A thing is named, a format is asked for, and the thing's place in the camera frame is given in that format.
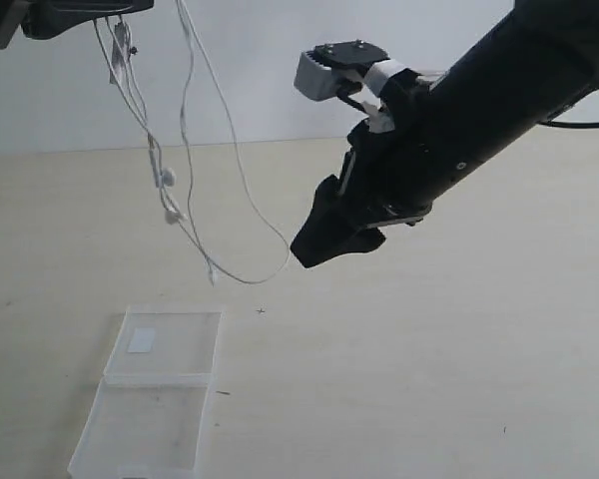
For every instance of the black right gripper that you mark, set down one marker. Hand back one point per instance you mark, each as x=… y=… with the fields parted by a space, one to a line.
x=425 y=137

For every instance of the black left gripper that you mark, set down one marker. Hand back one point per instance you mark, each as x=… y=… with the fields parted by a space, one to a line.
x=50 y=18

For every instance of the white wired earphones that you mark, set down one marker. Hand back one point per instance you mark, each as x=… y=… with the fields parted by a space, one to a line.
x=116 y=42

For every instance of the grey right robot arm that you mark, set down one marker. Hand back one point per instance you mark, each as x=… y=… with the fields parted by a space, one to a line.
x=537 y=62

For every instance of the clear plastic storage case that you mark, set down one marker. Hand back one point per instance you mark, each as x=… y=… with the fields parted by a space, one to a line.
x=151 y=410

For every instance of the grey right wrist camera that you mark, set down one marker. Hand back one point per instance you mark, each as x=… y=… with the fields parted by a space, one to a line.
x=328 y=70

